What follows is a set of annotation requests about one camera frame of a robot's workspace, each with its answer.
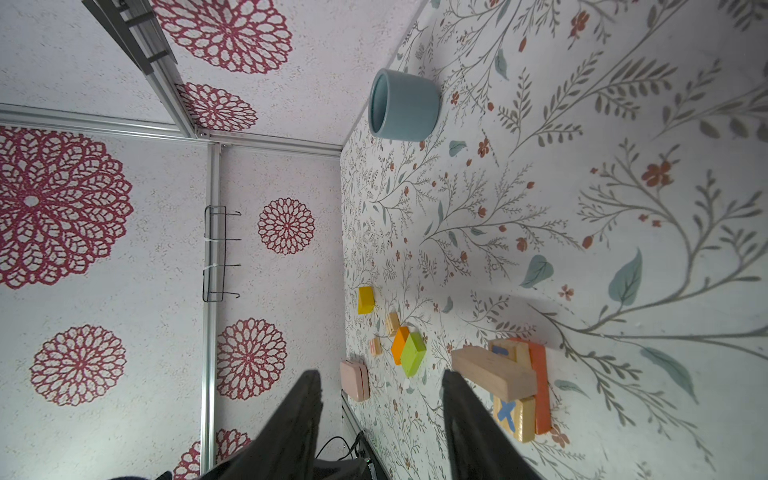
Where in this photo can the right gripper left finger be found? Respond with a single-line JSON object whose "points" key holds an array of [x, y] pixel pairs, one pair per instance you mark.
{"points": [[285, 447]]}

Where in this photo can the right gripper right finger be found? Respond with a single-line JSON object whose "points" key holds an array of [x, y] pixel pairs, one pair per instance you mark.
{"points": [[477, 447]]}

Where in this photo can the wood letter F cube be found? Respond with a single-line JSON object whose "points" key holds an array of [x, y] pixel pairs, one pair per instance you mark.
{"points": [[503, 411]]}

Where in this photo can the natural wood long block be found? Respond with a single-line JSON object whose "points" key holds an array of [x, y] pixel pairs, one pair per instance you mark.
{"points": [[498, 375]]}

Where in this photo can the red rectangular block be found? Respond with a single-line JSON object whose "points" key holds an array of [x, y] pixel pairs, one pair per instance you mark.
{"points": [[542, 390]]}

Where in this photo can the green rectangular block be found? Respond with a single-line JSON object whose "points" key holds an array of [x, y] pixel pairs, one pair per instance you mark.
{"points": [[413, 353]]}

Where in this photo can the orange rectangular block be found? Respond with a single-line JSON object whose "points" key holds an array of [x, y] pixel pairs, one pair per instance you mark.
{"points": [[399, 342]]}

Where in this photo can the pink flat block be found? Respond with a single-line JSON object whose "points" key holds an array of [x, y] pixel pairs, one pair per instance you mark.
{"points": [[355, 380]]}

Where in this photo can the yellow triangular block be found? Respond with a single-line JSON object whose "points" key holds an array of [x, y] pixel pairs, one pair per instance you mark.
{"points": [[366, 300]]}

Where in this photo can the wood letter H cube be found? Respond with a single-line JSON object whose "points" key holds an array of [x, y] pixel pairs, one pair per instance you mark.
{"points": [[375, 347]]}

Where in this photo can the small natural wood cube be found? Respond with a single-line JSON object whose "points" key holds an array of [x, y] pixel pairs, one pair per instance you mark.
{"points": [[392, 323]]}

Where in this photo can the teal cup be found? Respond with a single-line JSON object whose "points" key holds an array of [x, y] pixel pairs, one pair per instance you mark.
{"points": [[402, 107]]}

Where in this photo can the black wire rack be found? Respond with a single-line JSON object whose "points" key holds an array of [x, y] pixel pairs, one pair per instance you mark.
{"points": [[216, 240]]}

